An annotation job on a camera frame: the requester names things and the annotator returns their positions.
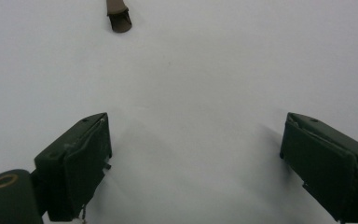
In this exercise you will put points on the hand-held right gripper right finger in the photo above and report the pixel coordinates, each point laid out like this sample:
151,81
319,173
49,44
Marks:
329,161

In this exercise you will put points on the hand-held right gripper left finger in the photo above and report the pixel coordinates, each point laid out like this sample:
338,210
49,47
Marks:
74,168

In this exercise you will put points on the brown tool with dark tip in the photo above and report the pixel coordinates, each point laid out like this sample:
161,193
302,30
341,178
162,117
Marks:
119,17

